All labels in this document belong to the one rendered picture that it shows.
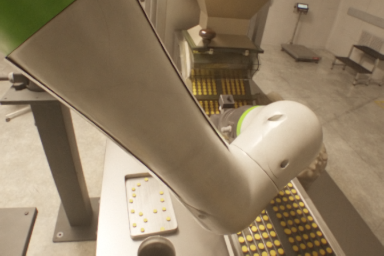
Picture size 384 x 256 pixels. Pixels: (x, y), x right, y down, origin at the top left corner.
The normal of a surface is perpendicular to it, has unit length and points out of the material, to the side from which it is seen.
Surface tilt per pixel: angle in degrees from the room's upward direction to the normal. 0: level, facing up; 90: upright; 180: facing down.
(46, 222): 0
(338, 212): 0
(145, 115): 85
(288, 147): 51
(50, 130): 90
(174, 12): 90
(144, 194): 0
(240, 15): 118
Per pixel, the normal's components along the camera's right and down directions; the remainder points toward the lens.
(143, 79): 0.67, 0.24
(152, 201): 0.11, -0.83
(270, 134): -0.40, -0.47
